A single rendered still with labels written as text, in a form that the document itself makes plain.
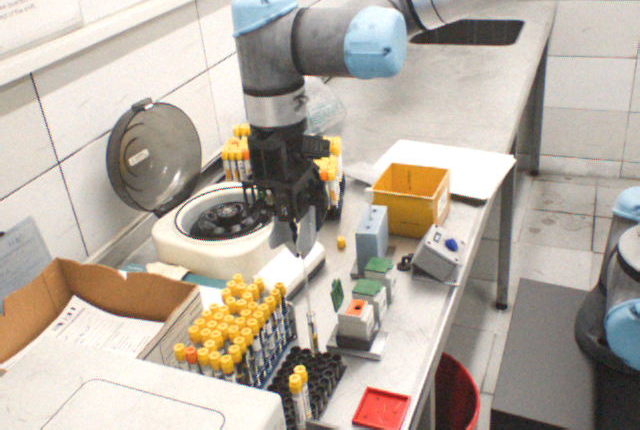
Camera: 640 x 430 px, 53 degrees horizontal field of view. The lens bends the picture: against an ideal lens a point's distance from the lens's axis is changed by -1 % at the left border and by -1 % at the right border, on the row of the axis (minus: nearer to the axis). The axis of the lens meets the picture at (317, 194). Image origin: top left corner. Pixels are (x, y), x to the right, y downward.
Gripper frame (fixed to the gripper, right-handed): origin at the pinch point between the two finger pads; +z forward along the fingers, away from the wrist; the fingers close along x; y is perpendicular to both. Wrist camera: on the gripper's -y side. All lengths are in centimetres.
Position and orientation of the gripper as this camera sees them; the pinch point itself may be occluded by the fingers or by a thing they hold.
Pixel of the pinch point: (301, 247)
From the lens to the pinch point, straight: 90.6
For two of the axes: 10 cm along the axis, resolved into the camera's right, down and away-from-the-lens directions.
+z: 0.9, 8.7, 4.8
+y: -3.7, 4.7, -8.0
